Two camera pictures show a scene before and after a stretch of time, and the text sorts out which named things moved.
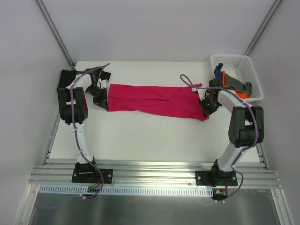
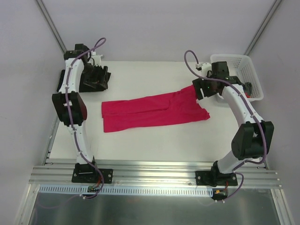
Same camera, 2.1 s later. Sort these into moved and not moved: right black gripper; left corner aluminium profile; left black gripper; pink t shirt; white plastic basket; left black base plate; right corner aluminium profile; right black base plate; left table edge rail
Moved: right black gripper; pink t shirt; left black gripper
Not moved: left table edge rail; left black base plate; right black base plate; white plastic basket; right corner aluminium profile; left corner aluminium profile
